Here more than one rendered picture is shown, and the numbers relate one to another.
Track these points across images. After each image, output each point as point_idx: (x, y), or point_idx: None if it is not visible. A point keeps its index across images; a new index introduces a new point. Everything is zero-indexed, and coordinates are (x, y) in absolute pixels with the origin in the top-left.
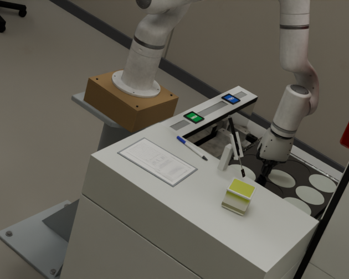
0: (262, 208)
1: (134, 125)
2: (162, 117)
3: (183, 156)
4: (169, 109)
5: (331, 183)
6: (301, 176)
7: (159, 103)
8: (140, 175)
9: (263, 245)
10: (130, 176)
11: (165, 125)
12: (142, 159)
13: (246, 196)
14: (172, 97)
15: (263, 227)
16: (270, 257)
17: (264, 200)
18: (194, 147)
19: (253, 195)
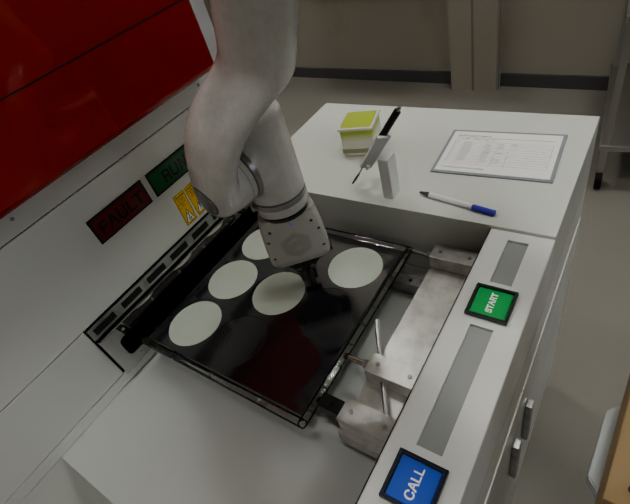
0: (325, 160)
1: None
2: (607, 460)
3: (463, 183)
4: (604, 477)
5: (176, 331)
6: (234, 320)
7: (628, 402)
8: (506, 124)
9: (327, 122)
10: (518, 117)
11: (537, 240)
12: (521, 142)
13: (351, 112)
14: (623, 477)
15: (325, 140)
16: (320, 115)
17: (321, 173)
18: (452, 211)
19: (337, 172)
